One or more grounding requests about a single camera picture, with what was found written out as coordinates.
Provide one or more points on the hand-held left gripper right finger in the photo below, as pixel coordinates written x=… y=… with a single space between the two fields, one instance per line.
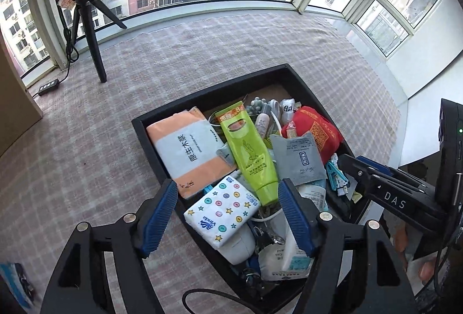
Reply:
x=294 y=218

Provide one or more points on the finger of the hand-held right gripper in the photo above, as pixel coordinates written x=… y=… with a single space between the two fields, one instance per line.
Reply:
x=376 y=164
x=392 y=196

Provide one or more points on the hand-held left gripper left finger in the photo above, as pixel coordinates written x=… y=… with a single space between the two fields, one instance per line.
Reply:
x=159 y=218

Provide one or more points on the black rectangular container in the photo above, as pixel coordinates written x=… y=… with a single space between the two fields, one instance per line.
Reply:
x=202 y=99

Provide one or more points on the person's right hand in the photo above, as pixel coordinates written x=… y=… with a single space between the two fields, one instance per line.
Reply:
x=399 y=241

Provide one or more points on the white label sachet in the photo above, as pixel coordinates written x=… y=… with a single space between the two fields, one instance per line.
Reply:
x=314 y=196

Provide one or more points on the bunch of keys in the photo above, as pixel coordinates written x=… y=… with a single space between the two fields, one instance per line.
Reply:
x=266 y=237

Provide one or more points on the blue plastic clips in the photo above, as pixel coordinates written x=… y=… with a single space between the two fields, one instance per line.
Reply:
x=334 y=172

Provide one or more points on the white face mask pack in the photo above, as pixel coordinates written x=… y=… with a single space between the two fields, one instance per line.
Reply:
x=278 y=259

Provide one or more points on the grey foil pouch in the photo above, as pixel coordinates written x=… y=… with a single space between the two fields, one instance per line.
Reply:
x=296 y=158

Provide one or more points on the star print tissue pack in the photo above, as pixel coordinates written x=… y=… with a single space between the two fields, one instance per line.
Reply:
x=220 y=212

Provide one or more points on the white rounded device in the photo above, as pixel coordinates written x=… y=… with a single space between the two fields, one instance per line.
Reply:
x=238 y=245

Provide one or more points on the red crumpled packet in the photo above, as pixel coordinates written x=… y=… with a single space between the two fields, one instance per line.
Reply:
x=318 y=125

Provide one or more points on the orange and grey tissue pack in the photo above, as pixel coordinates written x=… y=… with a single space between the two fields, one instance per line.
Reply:
x=188 y=151

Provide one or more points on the green squeeze tube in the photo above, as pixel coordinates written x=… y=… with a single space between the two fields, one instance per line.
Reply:
x=249 y=154

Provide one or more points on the small white bottle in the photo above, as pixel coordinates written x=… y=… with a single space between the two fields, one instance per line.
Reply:
x=262 y=124

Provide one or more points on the small white marked packet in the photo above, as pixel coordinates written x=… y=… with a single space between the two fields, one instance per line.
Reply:
x=288 y=107

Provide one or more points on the blue packet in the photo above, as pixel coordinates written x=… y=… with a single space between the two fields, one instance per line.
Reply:
x=14 y=281

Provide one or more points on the black power strip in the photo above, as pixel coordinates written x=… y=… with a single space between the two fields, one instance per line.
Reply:
x=49 y=87

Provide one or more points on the wooden board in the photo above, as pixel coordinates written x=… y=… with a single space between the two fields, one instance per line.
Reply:
x=14 y=111

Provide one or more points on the black tripod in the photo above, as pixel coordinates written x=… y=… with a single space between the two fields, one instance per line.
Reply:
x=94 y=46

